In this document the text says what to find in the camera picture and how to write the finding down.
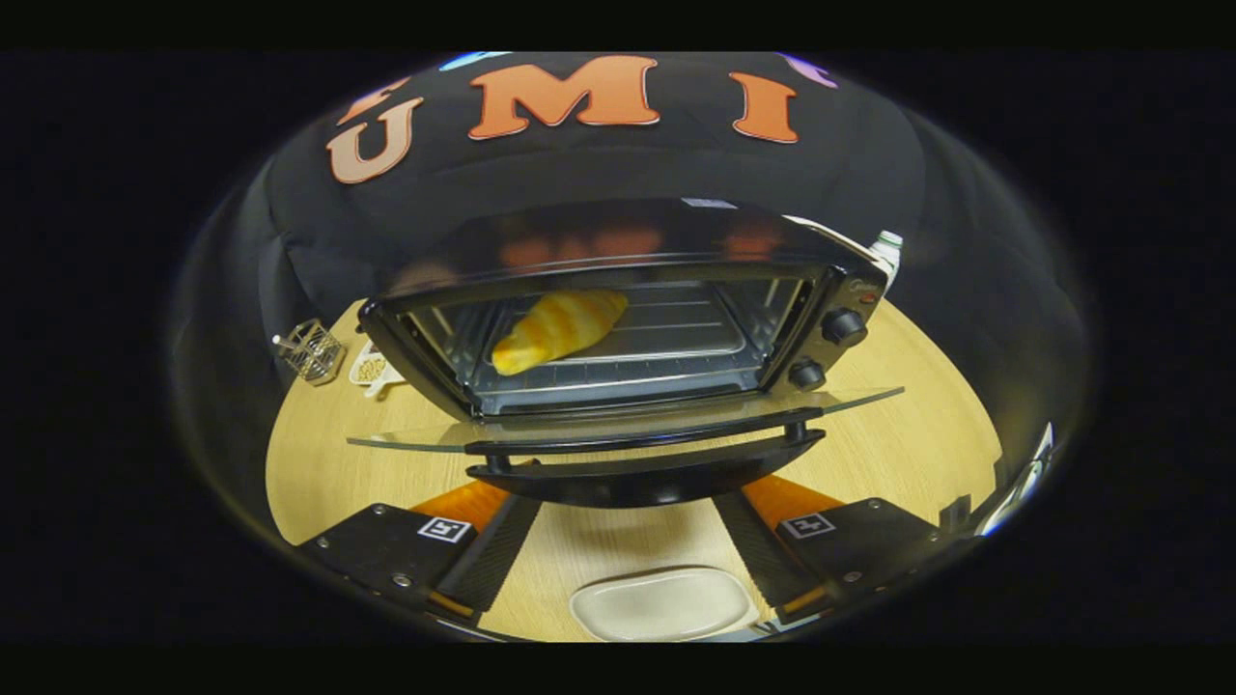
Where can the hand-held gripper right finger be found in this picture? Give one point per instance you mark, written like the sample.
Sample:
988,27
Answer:
753,550

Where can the black toaster oven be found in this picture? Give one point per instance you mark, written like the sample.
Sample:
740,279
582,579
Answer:
628,236

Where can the white oval plate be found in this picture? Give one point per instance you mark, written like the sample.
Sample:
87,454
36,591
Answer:
661,603

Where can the small white green-label bottle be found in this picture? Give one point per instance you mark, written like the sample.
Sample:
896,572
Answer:
886,256

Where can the metal baking tray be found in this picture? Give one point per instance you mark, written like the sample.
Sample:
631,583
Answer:
676,333

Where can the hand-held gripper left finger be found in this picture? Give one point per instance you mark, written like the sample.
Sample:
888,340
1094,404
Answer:
497,555

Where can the yellow croissant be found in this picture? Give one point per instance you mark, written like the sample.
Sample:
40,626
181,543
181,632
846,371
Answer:
560,328

